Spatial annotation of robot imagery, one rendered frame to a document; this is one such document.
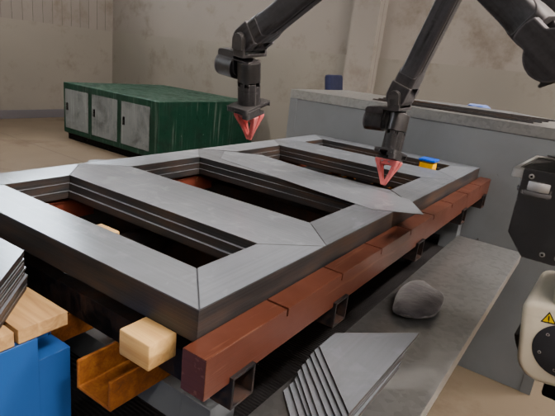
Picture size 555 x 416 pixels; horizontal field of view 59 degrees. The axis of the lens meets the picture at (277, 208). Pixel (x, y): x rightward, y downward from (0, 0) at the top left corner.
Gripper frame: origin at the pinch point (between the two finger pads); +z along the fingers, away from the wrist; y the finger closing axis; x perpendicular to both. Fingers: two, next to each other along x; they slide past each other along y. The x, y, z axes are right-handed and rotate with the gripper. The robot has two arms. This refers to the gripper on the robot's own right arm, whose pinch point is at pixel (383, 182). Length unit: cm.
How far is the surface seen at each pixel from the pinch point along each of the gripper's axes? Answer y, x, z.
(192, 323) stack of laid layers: 83, 12, 27
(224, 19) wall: -334, -396, -178
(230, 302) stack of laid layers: 77, 13, 24
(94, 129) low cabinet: -204, -428, -3
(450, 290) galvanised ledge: 5.2, 25.9, 23.2
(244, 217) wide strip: 52, -7, 15
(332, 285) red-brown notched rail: 54, 17, 22
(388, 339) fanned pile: 45, 26, 30
